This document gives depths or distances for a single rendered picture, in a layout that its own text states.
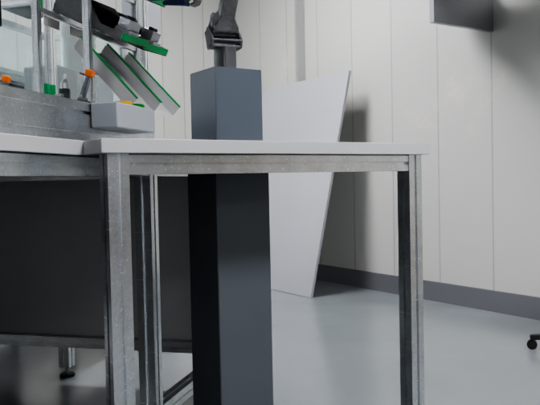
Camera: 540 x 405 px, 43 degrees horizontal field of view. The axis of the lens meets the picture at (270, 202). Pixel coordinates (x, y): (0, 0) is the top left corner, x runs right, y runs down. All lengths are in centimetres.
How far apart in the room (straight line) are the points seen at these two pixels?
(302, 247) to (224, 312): 289
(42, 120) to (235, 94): 52
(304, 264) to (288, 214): 44
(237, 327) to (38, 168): 70
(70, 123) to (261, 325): 71
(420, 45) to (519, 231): 134
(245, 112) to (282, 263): 306
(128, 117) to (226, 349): 63
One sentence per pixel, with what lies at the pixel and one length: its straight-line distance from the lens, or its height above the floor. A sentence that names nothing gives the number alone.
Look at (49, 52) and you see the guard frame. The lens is 298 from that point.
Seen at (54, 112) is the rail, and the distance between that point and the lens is 152.
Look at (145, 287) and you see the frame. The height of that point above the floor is 50.
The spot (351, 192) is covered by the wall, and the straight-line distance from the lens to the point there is 489.
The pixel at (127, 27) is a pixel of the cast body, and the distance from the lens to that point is 213.
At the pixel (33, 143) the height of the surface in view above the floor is 85.
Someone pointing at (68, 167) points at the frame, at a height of 80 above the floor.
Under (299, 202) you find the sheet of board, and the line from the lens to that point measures 472.
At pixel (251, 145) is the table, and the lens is 150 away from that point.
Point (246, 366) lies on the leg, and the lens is 180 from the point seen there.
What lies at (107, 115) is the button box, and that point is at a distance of 163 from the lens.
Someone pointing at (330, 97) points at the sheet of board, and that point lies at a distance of 473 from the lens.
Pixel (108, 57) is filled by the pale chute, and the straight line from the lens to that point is 227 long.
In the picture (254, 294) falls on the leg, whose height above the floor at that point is 47.
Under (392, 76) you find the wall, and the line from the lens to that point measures 461.
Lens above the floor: 77
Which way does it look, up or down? 2 degrees down
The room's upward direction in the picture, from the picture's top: 1 degrees counter-clockwise
